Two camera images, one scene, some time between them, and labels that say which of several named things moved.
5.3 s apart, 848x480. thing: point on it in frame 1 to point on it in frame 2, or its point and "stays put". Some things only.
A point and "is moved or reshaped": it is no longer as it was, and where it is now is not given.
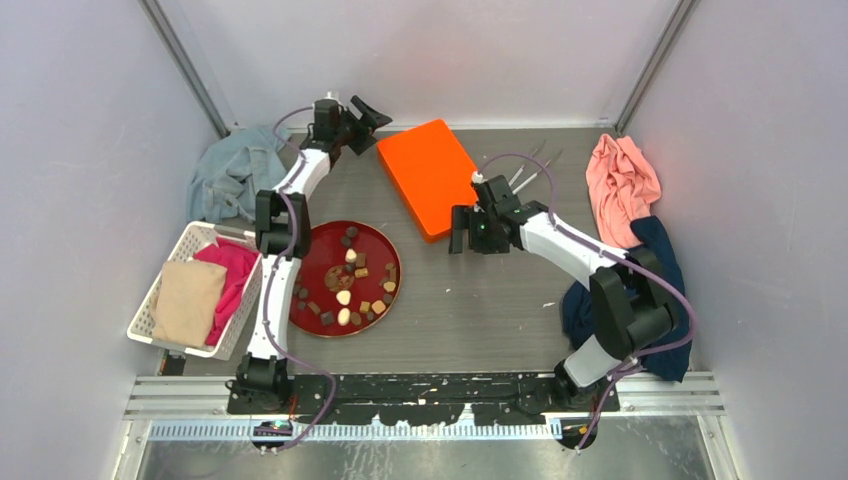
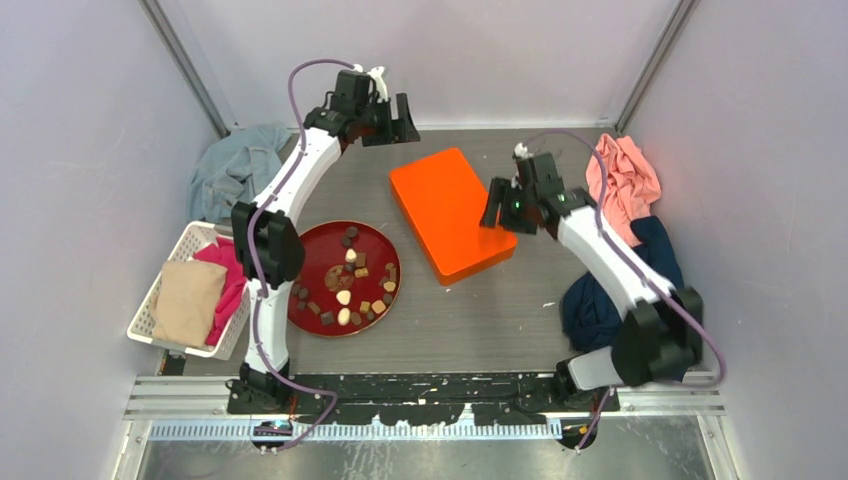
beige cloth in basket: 186,302 stays put
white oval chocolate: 343,316 stays put
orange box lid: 432,172 is moved or reshaped
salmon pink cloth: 623,187 stays put
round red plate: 349,283 stays put
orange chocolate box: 428,176 to 448,278
